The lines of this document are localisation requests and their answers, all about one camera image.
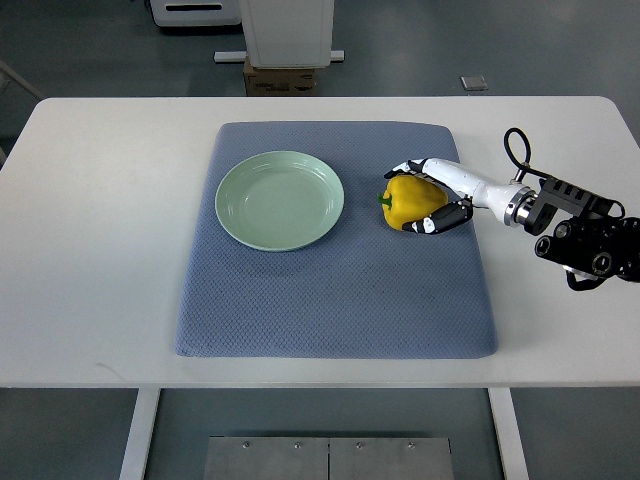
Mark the grey floor outlet plate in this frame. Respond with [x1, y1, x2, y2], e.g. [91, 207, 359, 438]
[460, 75, 489, 92]

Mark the light green plate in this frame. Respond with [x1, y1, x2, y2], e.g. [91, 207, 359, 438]
[215, 151, 345, 252]

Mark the right white table leg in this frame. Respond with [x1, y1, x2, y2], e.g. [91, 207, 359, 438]
[488, 387, 529, 480]

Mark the white cabinet with slot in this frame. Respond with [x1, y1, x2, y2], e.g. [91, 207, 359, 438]
[148, 0, 241, 28]

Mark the blue quilted mat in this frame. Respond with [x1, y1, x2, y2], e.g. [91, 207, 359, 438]
[175, 121, 498, 359]

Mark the yellow bell pepper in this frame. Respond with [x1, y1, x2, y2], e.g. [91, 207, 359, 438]
[377, 175, 448, 231]

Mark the left white table leg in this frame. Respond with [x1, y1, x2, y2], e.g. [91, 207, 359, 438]
[119, 387, 160, 480]

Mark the white table leg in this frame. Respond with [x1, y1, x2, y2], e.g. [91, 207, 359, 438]
[119, 387, 160, 480]
[488, 387, 529, 480]

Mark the grey metal bar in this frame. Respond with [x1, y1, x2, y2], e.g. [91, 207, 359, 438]
[0, 61, 44, 100]

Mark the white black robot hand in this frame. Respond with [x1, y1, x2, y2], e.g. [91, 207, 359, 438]
[385, 158, 531, 234]

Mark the brown cardboard box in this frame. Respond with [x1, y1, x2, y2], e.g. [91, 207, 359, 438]
[243, 58, 317, 97]

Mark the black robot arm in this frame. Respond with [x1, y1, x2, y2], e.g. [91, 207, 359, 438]
[503, 127, 639, 291]

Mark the white machine column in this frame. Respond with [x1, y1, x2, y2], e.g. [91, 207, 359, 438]
[214, 0, 345, 69]

